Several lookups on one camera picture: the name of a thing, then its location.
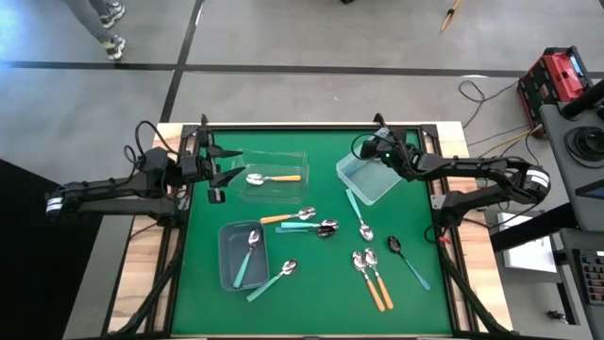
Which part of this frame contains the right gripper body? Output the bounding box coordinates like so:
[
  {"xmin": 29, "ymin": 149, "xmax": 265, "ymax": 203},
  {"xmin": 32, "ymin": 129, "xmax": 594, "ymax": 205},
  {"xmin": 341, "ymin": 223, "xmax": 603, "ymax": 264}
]
[{"xmin": 361, "ymin": 130, "xmax": 412, "ymax": 170}]

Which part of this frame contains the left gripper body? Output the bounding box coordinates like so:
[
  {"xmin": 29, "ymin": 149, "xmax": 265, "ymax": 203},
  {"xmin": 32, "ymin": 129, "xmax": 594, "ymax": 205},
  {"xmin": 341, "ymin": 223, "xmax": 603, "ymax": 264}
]
[{"xmin": 181, "ymin": 129, "xmax": 224, "ymax": 205}]

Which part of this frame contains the orange-handled steel spoon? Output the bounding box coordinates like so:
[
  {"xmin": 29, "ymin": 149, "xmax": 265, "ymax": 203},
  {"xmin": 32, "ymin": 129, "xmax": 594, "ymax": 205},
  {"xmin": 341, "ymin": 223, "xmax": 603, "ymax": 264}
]
[
  {"xmin": 352, "ymin": 249, "xmax": 387, "ymax": 313},
  {"xmin": 363, "ymin": 246, "xmax": 395, "ymax": 311},
  {"xmin": 245, "ymin": 172, "xmax": 303, "ymax": 187},
  {"xmin": 260, "ymin": 206, "xmax": 317, "ymax": 225}
]

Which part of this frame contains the teal-handled steel spoon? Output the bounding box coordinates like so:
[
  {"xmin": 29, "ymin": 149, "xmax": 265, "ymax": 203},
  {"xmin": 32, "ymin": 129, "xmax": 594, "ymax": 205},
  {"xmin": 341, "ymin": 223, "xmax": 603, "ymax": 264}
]
[
  {"xmin": 232, "ymin": 228, "xmax": 263, "ymax": 290},
  {"xmin": 245, "ymin": 258, "xmax": 299, "ymax": 303},
  {"xmin": 280, "ymin": 218, "xmax": 340, "ymax": 230},
  {"xmin": 344, "ymin": 188, "xmax": 375, "ymax": 242}
]

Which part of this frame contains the blue-handled dark spoon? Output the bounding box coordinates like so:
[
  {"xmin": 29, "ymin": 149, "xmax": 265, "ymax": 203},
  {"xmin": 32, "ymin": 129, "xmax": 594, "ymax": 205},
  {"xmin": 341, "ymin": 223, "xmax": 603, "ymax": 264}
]
[
  {"xmin": 387, "ymin": 234, "xmax": 432, "ymax": 292},
  {"xmin": 275, "ymin": 225, "xmax": 337, "ymax": 239}
]

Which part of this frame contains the frosted translucent plastic bin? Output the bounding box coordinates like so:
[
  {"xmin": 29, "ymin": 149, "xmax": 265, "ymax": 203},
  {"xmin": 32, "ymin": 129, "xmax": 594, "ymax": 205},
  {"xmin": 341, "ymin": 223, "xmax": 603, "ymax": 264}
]
[{"xmin": 335, "ymin": 126, "xmax": 421, "ymax": 207}]

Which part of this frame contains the clear plastic bin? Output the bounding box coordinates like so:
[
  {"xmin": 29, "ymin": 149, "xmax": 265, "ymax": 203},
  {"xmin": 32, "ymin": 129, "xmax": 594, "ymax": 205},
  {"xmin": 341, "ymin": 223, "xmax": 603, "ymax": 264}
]
[{"xmin": 228, "ymin": 148, "xmax": 311, "ymax": 205}]

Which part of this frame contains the grey-blue plastic bin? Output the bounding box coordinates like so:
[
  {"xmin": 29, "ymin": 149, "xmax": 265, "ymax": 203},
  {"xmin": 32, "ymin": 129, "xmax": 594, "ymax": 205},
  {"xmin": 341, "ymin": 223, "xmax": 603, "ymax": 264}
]
[{"xmin": 216, "ymin": 219, "xmax": 271, "ymax": 292}]

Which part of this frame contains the green table mat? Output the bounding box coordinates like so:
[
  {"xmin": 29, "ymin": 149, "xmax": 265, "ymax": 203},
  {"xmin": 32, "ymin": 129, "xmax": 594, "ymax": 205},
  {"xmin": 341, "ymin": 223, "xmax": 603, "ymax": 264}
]
[{"xmin": 172, "ymin": 127, "xmax": 453, "ymax": 335}]

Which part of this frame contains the black desk support beam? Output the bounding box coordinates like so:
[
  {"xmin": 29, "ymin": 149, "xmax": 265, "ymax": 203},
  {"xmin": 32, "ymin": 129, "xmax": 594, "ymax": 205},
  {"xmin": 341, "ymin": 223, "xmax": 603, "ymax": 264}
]
[{"xmin": 490, "ymin": 202, "xmax": 584, "ymax": 252}]

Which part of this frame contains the grey side desk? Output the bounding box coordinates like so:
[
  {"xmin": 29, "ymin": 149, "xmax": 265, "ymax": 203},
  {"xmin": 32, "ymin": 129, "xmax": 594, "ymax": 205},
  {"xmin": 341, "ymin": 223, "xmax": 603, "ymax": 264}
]
[{"xmin": 539, "ymin": 101, "xmax": 604, "ymax": 232}]

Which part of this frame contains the white box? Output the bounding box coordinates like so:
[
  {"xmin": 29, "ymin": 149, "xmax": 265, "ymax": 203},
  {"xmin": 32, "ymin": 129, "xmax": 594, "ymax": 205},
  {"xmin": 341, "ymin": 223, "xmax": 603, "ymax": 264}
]
[{"xmin": 497, "ymin": 212, "xmax": 559, "ymax": 274}]

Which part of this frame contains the person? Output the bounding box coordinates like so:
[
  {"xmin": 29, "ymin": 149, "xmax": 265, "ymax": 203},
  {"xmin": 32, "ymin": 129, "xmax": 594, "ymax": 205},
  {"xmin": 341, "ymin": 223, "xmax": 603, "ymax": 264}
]
[{"xmin": 63, "ymin": 0, "xmax": 127, "ymax": 61}]

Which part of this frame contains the red and black tool case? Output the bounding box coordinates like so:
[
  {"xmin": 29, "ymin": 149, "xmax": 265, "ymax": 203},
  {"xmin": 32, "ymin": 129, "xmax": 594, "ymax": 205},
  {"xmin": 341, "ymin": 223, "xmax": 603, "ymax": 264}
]
[{"xmin": 516, "ymin": 45, "xmax": 595, "ymax": 139}]

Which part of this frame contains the black panel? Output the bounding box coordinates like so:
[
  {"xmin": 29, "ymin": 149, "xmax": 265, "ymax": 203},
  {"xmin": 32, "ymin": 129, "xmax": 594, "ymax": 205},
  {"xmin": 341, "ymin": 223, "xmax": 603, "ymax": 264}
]
[{"xmin": 0, "ymin": 158, "xmax": 103, "ymax": 340}]

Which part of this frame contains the black cylindrical pole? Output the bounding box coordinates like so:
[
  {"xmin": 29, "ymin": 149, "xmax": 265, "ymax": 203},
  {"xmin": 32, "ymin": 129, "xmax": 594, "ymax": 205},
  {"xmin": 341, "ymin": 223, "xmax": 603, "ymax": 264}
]
[{"xmin": 561, "ymin": 78, "xmax": 604, "ymax": 119}]

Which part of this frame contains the black keypad with blue keys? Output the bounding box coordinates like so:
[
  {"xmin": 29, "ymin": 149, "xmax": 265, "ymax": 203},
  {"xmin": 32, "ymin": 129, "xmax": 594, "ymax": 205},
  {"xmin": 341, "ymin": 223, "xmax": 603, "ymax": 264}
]
[{"xmin": 576, "ymin": 248, "xmax": 604, "ymax": 306}]

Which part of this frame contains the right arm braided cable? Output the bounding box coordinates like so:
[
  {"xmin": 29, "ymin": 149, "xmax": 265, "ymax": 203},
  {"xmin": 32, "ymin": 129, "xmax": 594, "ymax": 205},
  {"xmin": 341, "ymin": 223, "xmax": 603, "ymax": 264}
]
[{"xmin": 351, "ymin": 133, "xmax": 378, "ymax": 162}]

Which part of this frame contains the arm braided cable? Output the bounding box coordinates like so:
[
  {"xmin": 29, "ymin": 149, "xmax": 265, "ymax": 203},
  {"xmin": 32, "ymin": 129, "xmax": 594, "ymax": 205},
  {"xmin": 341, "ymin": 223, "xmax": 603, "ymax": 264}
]
[
  {"xmin": 351, "ymin": 133, "xmax": 378, "ymax": 162},
  {"xmin": 123, "ymin": 120, "xmax": 190, "ymax": 166}
]

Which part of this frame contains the black aluminium table frame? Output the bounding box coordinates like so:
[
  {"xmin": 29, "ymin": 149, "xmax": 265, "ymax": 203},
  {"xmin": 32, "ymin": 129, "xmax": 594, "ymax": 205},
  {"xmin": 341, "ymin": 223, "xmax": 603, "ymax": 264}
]
[{"xmin": 101, "ymin": 112, "xmax": 513, "ymax": 340}]

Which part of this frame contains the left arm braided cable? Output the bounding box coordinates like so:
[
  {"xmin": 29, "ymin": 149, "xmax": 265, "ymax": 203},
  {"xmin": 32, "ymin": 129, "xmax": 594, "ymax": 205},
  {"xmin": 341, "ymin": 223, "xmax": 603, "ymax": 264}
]
[{"xmin": 123, "ymin": 120, "xmax": 190, "ymax": 166}]

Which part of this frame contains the black floor cable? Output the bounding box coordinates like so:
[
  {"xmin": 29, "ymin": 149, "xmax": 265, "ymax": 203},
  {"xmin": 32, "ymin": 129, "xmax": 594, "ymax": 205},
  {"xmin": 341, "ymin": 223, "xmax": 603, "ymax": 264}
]
[{"xmin": 458, "ymin": 78, "xmax": 542, "ymax": 183}]

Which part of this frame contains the yellow floor cable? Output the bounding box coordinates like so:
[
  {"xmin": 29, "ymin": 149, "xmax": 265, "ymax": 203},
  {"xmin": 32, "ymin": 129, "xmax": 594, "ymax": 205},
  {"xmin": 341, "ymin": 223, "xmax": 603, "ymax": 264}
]
[{"xmin": 471, "ymin": 125, "xmax": 544, "ymax": 164}]

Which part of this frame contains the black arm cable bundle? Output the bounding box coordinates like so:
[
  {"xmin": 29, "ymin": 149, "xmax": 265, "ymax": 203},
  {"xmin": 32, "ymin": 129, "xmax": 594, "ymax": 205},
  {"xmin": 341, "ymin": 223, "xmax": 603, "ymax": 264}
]
[
  {"xmin": 112, "ymin": 221, "xmax": 190, "ymax": 336},
  {"xmin": 431, "ymin": 226, "xmax": 509, "ymax": 336}
]

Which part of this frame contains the wooden-handled stick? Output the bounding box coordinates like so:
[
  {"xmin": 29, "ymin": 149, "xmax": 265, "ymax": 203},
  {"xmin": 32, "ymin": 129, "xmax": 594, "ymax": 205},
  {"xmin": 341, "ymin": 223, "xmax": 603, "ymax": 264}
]
[{"xmin": 440, "ymin": 0, "xmax": 461, "ymax": 33}]

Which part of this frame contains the coiled black cable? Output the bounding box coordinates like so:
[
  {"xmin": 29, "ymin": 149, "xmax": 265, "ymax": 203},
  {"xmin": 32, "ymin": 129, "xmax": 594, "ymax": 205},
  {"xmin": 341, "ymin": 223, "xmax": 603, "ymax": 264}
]
[{"xmin": 564, "ymin": 126, "xmax": 604, "ymax": 170}]

